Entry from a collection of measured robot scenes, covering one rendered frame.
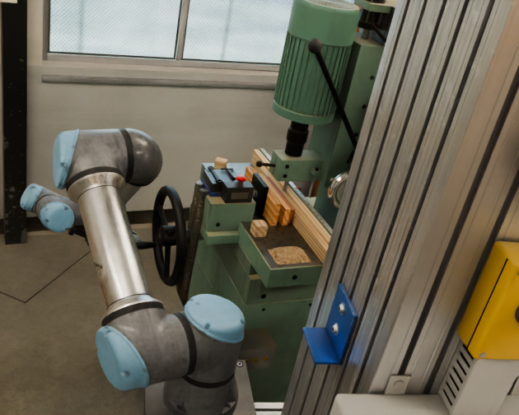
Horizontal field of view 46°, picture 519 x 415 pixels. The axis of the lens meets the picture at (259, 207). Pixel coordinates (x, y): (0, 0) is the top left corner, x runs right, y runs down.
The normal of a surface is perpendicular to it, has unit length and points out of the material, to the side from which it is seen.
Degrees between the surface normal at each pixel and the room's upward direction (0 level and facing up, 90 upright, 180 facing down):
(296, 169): 90
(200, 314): 8
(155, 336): 26
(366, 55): 90
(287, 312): 90
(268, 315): 90
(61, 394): 0
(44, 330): 0
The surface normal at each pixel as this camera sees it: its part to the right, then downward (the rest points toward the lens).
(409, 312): 0.17, 0.50
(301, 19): -0.66, 0.25
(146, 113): 0.41, 0.51
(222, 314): 0.29, -0.87
